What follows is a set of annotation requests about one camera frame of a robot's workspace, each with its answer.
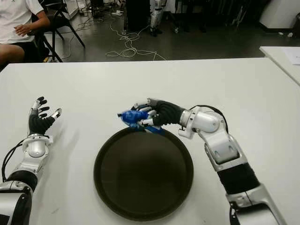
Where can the silver humanoid robot leg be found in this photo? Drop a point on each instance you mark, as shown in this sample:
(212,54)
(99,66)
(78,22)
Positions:
(155,16)

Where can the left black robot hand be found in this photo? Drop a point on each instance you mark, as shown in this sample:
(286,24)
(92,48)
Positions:
(37,123)

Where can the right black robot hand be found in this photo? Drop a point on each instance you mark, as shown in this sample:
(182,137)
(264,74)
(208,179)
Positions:
(164,112)

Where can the blue Oreo packet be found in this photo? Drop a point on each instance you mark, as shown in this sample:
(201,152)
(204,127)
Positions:
(133,117)

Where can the seated person in white shirt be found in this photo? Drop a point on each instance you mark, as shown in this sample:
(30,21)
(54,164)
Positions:
(14,18)

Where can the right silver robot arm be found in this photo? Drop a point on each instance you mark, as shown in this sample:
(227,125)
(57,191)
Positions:
(234,164)

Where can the black folding chair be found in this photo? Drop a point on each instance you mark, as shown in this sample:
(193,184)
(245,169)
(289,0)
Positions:
(61,21)

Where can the white cabinet with black base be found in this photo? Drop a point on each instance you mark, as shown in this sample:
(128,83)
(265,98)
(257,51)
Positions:
(279,11)

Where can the round dark brown tray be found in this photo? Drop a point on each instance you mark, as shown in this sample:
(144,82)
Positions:
(143,174)

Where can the white side table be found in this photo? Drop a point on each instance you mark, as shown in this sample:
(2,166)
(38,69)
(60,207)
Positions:
(281,61)

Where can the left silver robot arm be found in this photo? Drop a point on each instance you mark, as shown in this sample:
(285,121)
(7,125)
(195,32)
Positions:
(16,187)

